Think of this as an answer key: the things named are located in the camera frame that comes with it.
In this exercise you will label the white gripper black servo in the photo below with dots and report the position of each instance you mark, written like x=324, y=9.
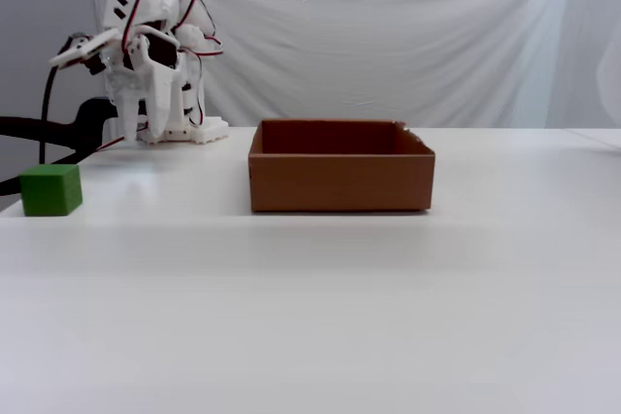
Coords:
x=156, y=81

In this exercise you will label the green cube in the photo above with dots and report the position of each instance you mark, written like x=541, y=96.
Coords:
x=51, y=191

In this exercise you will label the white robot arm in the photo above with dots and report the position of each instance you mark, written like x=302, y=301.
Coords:
x=194, y=41

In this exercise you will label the brown cardboard box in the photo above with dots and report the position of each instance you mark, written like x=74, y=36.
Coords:
x=339, y=181

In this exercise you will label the black chair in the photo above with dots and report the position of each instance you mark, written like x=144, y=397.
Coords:
x=92, y=118

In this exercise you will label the white cloth backdrop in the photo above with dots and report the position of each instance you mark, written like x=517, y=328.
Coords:
x=388, y=36

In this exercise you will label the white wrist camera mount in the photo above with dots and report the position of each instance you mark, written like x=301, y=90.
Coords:
x=80, y=51

